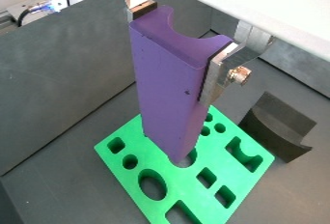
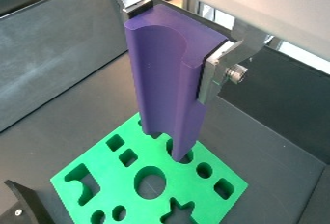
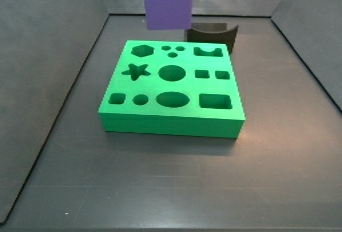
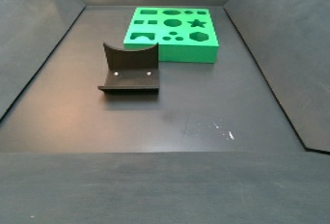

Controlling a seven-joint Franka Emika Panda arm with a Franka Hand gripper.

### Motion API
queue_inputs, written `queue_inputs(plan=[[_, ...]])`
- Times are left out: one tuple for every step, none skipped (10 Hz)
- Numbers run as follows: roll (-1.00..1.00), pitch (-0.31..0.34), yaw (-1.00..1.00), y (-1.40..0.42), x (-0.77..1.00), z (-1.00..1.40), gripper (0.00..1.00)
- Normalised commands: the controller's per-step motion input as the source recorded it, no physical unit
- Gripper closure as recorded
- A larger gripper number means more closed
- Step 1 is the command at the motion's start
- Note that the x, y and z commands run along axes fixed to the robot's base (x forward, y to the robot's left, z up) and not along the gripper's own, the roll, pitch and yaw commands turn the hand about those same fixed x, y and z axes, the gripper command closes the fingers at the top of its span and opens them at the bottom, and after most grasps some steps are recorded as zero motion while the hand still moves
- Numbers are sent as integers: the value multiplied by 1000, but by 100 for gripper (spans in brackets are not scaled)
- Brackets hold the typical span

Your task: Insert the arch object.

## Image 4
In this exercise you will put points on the green shape sorter block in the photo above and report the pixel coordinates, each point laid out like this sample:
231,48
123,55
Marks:
180,30

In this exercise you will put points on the black curved holder stand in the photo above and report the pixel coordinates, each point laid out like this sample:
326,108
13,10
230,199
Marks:
132,69

